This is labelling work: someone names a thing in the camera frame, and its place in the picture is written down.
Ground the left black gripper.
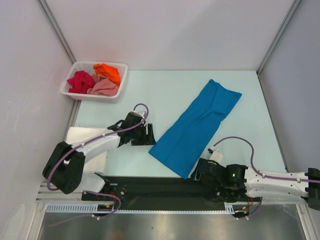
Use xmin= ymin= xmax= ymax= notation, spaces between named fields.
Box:
xmin=130 ymin=123 xmax=156 ymax=146

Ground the blue t-shirt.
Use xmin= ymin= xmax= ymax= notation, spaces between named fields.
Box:
xmin=148 ymin=79 xmax=242 ymax=179

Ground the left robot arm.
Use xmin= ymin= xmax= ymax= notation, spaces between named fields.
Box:
xmin=42 ymin=111 xmax=156 ymax=200

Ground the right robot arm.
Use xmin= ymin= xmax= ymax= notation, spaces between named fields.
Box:
xmin=190 ymin=158 xmax=320 ymax=211

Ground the pink crumpled t-shirt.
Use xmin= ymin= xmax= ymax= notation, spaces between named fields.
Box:
xmin=86 ymin=74 xmax=119 ymax=97

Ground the white folded t-shirt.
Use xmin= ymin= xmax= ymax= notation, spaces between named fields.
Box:
xmin=64 ymin=126 xmax=109 ymax=175

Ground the orange crumpled t-shirt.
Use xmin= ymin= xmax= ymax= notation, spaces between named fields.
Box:
xmin=93 ymin=63 xmax=121 ymax=87

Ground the magenta crumpled t-shirt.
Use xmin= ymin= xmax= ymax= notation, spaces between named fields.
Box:
xmin=67 ymin=70 xmax=95 ymax=94

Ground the white plastic basket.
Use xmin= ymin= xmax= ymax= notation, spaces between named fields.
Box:
xmin=60 ymin=61 xmax=128 ymax=103

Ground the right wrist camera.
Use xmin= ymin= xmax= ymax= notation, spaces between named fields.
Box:
xmin=208 ymin=148 xmax=223 ymax=164

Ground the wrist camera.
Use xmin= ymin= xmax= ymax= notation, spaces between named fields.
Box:
xmin=133 ymin=110 xmax=147 ymax=118
xmin=208 ymin=148 xmax=223 ymax=164

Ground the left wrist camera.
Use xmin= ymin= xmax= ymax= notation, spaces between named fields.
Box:
xmin=133 ymin=110 xmax=147 ymax=118

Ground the white slotted cable duct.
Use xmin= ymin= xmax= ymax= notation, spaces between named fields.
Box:
xmin=46 ymin=202 xmax=250 ymax=215

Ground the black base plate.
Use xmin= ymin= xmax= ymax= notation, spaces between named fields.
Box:
xmin=81 ymin=176 xmax=259 ymax=207

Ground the aluminium frame rail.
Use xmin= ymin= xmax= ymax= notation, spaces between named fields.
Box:
xmin=36 ymin=182 xmax=82 ymax=203

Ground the right corner aluminium post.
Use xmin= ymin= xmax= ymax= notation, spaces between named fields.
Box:
xmin=256 ymin=0 xmax=304 ymax=78

